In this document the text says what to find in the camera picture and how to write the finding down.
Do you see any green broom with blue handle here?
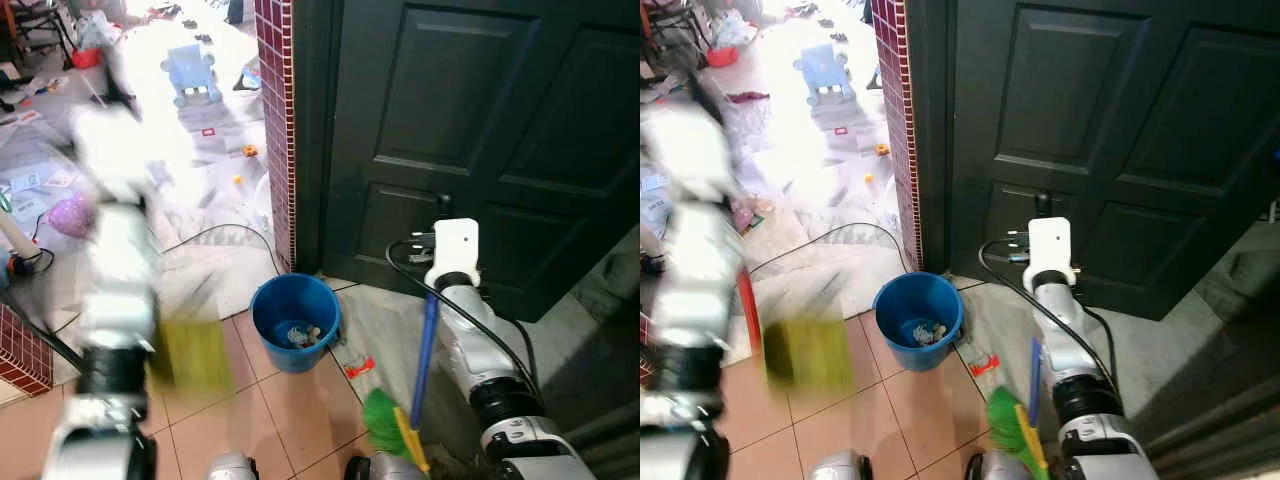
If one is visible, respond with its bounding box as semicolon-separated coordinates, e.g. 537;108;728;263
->
361;290;442;474
985;335;1053;480

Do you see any silver robot left leg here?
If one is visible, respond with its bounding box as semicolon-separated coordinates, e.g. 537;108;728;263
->
204;452;260;480
809;450;873;480

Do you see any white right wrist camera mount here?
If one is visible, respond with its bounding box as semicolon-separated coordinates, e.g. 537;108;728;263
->
424;218;481;291
1020;215;1077;291

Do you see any yellow-green dustpan with red handle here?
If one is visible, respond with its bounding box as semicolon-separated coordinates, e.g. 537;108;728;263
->
148;316;235;394
738;268;855;392

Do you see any low red tiled wall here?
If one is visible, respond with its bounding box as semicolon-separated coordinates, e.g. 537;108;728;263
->
0;303;54;397

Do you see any black floor cable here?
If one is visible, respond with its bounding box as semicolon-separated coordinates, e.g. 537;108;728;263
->
160;222;283;277
750;221;908;276

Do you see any blue plastic bucket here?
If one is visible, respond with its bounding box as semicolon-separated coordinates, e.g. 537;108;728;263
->
250;272;342;374
873;271;965;373

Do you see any purple patterned ball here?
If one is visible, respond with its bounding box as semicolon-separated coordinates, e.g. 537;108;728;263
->
48;194;97;240
730;198;763;237

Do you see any dark metal chair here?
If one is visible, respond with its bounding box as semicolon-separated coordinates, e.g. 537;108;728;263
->
643;0;713;53
8;0;79;63

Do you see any dark panelled door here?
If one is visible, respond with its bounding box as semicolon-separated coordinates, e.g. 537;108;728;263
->
943;0;1280;323
318;0;641;323

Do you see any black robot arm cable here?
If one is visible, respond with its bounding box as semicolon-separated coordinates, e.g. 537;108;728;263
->
977;237;1118;393
386;238;542;401

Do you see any silver robot leg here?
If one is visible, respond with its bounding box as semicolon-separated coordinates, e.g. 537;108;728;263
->
344;452;433;480
204;452;260;480
964;451;1031;480
809;450;873;480

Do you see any silver robot right leg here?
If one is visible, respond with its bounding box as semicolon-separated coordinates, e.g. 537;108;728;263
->
964;451;1031;480
344;452;433;480

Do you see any red tiled pillar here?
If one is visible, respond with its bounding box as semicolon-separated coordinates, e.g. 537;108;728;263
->
869;0;924;273
254;0;299;274

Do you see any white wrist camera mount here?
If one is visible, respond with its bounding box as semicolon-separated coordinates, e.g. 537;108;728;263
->
68;100;153;206
1020;215;1077;291
424;218;481;291
642;100;743;206

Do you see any light blue toy car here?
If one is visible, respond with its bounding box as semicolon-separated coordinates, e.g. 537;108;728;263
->
161;42;224;110
794;41;857;108

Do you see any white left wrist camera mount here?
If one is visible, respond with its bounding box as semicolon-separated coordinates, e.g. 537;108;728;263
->
642;100;743;206
68;100;153;206

